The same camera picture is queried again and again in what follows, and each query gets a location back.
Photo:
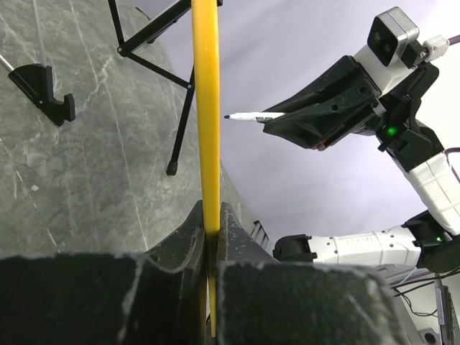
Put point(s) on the white whiteboard marker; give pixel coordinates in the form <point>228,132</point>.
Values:
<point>259,117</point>

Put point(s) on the yellow framed whiteboard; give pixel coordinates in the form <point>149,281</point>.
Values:
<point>205,23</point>

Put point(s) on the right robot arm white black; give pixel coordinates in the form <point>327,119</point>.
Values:
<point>385,192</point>

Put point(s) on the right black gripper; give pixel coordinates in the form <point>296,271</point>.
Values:
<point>383,101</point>

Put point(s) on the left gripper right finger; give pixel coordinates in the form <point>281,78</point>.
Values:
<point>262,301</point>

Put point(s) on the black music stand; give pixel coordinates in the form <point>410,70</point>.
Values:
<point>149,34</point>

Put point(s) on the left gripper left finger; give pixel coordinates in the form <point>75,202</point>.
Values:
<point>154,297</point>

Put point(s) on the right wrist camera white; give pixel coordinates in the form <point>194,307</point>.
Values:
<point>393,52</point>

